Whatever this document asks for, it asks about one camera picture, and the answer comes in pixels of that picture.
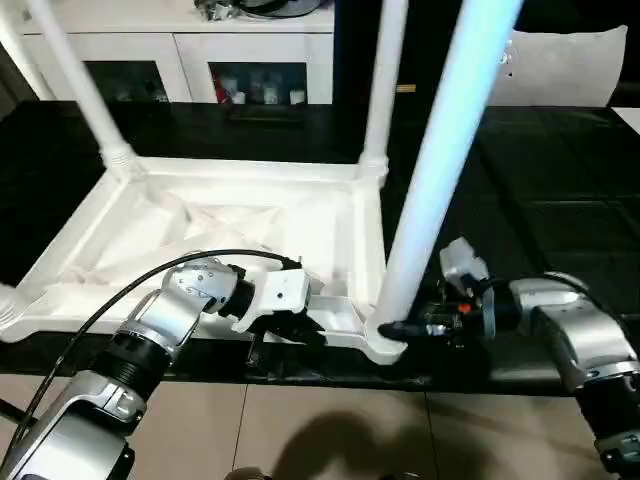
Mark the white plastic table top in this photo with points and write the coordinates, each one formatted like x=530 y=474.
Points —
x=200 y=210

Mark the white plastic table leg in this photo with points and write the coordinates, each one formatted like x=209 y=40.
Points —
x=80 y=90
x=383 y=80
x=8 y=308
x=440 y=130

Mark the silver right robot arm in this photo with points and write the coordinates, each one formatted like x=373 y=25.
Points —
x=580 y=330

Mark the black work mat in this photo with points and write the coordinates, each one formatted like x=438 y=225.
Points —
x=540 y=200

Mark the dark robot body part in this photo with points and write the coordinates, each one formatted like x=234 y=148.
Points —
x=247 y=474

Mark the small yellow label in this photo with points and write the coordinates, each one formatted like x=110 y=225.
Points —
x=405 y=89

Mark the white flat board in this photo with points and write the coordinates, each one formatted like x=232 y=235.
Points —
x=630 y=118

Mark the light grey pillow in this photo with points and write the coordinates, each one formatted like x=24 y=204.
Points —
x=570 y=70

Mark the white glass-door cabinet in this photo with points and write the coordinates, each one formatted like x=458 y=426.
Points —
x=150 y=45

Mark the grey round helmet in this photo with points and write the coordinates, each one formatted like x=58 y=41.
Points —
x=290 y=6

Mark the small clutter pile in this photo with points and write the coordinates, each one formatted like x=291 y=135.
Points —
x=218 y=9

